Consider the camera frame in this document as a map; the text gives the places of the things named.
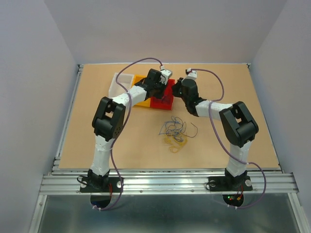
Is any coloured wire bundle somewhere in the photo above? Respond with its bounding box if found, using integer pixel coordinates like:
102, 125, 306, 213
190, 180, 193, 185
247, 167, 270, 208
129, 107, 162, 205
157, 116, 199, 153

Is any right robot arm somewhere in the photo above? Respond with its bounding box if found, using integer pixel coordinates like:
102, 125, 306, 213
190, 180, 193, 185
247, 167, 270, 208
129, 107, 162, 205
172, 78, 259, 192

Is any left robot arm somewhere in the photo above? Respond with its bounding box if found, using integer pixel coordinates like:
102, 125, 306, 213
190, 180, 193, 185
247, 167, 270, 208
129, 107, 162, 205
86, 69, 173, 192

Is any red plastic bin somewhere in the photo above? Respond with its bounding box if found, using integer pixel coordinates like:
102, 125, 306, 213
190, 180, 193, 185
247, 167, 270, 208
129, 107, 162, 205
151, 79, 175, 110

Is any yellow plastic bin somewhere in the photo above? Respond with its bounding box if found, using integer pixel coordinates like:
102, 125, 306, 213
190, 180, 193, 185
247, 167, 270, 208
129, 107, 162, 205
132, 75, 151, 108

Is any white plastic bin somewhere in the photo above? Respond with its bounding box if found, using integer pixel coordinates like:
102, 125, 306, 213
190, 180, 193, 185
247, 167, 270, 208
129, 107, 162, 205
108, 72, 134, 98

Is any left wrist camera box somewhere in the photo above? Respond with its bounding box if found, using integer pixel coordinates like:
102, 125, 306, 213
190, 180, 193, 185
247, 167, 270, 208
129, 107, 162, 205
160, 66, 173, 84

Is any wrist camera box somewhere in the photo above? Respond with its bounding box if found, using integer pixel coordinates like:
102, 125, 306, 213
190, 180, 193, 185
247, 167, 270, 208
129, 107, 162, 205
160, 66, 173, 84
186, 68, 197, 81

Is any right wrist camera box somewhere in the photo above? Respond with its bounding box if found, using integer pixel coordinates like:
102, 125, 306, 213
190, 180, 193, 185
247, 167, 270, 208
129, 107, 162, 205
186, 68, 197, 81

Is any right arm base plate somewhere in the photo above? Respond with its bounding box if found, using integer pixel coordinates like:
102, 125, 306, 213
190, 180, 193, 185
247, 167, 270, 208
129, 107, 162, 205
206, 176, 253, 192

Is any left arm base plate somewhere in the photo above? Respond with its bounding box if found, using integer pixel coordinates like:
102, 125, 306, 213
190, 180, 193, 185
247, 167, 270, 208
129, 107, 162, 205
77, 176, 121, 193

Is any aluminium mounting rail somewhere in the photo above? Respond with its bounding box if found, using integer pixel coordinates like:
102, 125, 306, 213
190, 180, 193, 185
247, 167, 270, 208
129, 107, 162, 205
39, 169, 299, 195

